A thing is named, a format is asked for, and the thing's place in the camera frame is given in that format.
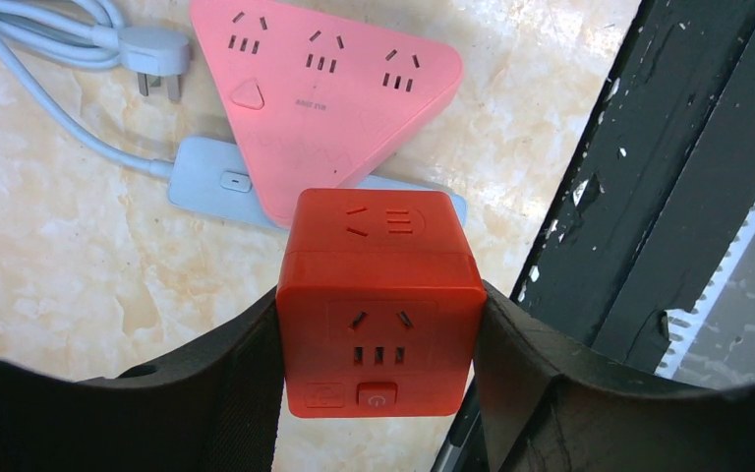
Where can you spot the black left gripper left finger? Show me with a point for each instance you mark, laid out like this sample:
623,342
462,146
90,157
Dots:
212,404

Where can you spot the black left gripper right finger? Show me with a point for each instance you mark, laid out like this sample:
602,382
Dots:
550,403

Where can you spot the red cube socket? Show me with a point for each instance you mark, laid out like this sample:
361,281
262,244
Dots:
379,301

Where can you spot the light blue power strip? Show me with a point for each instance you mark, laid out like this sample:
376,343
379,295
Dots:
210,177

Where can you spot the pink triangular power strip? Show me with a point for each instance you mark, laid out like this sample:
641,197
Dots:
314,100

